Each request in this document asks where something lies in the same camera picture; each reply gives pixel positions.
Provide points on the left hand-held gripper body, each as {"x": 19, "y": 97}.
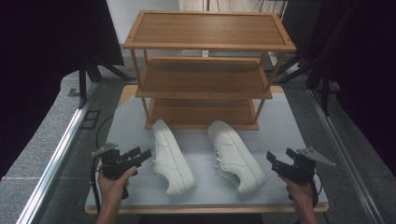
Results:
{"x": 113, "y": 163}

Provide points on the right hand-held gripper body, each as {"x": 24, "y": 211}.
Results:
{"x": 300, "y": 169}

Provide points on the white leather sneaker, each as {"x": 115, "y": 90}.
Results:
{"x": 171, "y": 161}
{"x": 236, "y": 161}

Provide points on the three-tier wooden shoe rack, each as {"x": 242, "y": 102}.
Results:
{"x": 205, "y": 29}

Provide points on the person's left hand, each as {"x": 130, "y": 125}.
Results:
{"x": 112, "y": 188}

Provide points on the person's right hand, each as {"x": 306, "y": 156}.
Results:
{"x": 300, "y": 194}

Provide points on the black tripod stand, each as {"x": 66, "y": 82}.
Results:
{"x": 325, "y": 93}
{"x": 82, "y": 81}

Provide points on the black curtain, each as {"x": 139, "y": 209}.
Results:
{"x": 367, "y": 62}
{"x": 46, "y": 46}

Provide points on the aluminium floor rail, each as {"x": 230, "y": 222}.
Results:
{"x": 53, "y": 165}
{"x": 342, "y": 155}

